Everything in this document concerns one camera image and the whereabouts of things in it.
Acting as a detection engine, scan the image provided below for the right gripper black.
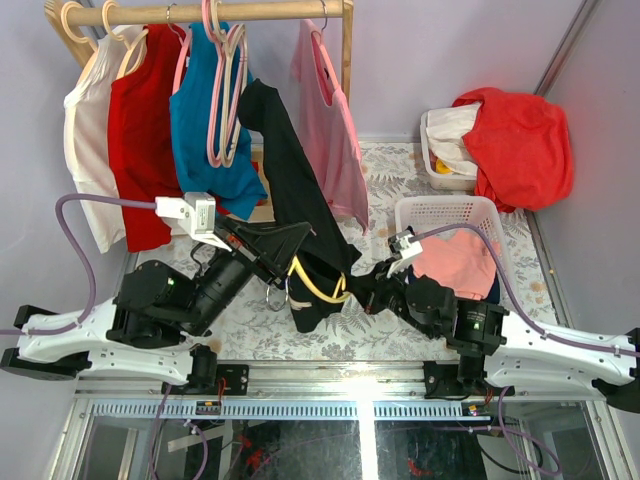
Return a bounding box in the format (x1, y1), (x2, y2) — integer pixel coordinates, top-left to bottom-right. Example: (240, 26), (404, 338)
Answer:
(345, 258), (437, 339)

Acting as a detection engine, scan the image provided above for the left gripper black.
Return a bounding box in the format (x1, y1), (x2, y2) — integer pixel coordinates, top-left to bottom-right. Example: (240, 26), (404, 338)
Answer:
(180, 213), (311, 337)

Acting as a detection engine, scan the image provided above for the yellow hanger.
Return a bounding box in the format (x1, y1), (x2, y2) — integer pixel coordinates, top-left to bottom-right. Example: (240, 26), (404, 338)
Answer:
(265, 256), (351, 312)

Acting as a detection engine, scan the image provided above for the black t shirt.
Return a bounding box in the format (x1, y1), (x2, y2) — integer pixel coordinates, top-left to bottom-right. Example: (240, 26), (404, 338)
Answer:
(238, 79), (361, 333)

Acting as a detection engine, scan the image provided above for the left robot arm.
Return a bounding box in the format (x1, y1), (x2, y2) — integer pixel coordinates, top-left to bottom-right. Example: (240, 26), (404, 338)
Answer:
(1, 219), (311, 395)

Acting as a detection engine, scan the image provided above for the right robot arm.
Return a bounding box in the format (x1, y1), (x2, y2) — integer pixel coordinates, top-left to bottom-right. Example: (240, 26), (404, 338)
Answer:
(356, 262), (639, 413)

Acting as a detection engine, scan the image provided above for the blue t shirt on hanger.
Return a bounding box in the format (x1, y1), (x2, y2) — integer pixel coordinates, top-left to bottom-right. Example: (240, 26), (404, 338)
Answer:
(169, 23), (267, 220)

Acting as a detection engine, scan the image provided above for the salmon pink folded shirt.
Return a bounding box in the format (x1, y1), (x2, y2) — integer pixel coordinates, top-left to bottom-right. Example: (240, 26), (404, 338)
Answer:
(412, 232), (498, 302)

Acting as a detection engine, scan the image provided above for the navy blue folded shirt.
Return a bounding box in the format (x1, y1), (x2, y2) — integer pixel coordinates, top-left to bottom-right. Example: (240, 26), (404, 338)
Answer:
(402, 225), (502, 306)

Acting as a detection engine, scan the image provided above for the pink t shirt on hanger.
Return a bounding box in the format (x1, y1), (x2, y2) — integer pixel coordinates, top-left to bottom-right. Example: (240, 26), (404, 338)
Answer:
(291, 19), (369, 231)

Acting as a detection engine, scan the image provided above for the beige empty hanger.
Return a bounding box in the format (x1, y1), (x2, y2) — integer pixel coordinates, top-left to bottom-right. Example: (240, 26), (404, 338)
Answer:
(219, 24), (248, 168)

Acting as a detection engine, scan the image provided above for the pink empty hanger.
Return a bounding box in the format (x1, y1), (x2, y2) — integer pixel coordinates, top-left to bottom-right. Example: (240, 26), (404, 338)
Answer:
(201, 1), (233, 168)

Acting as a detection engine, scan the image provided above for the red t shirt on hanger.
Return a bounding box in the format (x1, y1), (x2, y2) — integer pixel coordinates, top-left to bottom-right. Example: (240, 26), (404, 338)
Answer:
(107, 22), (232, 253)

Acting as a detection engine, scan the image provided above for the white t shirt on hanger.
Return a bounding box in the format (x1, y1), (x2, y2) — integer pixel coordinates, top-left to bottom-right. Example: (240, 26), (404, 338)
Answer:
(63, 36), (127, 253)

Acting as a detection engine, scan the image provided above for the peach hanger far left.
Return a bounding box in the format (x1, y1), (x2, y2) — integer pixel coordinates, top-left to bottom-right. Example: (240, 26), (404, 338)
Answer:
(61, 1), (98, 53)

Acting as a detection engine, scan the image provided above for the white laundry basket front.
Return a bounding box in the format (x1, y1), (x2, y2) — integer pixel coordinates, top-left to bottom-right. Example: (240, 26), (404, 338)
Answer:
(395, 195), (520, 300)

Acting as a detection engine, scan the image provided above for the white laundry basket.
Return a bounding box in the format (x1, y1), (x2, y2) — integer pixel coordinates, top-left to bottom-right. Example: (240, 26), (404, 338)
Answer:
(420, 111), (476, 192)
(395, 195), (520, 300)

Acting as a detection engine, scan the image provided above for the white laundry basket back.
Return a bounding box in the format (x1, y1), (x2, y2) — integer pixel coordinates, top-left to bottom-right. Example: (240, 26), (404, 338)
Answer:
(420, 111), (476, 192)

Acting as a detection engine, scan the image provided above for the yellow item in back basket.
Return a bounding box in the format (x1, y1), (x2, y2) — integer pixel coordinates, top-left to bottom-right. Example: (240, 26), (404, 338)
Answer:
(435, 159), (453, 175)

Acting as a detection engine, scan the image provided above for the white cloth in back basket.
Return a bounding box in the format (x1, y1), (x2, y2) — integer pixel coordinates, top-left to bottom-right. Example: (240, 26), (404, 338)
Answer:
(426, 102), (480, 177)

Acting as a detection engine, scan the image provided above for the red orange cloth on basket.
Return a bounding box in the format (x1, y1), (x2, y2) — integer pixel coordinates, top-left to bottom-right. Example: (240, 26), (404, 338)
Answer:
(452, 87), (575, 213)

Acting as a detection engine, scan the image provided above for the wooden clothes rack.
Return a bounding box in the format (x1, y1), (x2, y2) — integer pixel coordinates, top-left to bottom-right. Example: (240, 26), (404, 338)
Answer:
(43, 0), (355, 223)

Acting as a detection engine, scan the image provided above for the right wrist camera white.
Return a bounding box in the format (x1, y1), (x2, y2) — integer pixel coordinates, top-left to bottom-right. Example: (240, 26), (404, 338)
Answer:
(387, 230), (423, 278)

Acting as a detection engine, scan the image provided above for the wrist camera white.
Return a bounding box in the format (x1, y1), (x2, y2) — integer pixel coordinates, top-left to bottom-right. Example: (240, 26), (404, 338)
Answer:
(387, 230), (423, 278)
(155, 192), (231, 251)

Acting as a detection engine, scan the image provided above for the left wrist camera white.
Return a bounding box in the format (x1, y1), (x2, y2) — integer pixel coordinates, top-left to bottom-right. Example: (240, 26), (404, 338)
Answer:
(155, 192), (231, 251)

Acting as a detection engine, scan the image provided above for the aluminium rail frame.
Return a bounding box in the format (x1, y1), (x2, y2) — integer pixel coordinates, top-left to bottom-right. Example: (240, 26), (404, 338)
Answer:
(74, 360), (601, 420)

